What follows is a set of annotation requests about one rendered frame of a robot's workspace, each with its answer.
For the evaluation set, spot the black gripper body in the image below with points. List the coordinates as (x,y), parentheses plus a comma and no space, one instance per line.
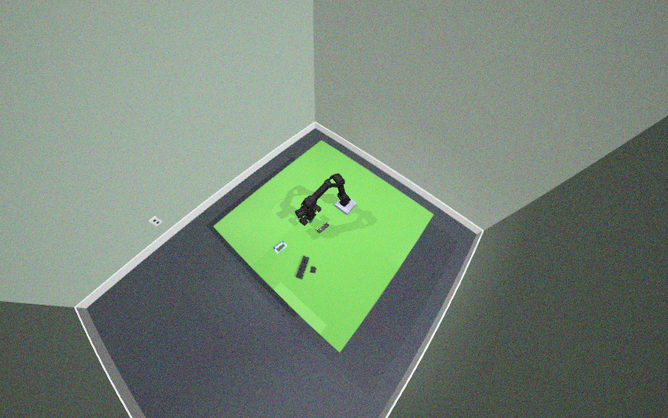
(303,220)

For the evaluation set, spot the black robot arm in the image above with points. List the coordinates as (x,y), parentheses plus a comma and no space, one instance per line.
(308,204)

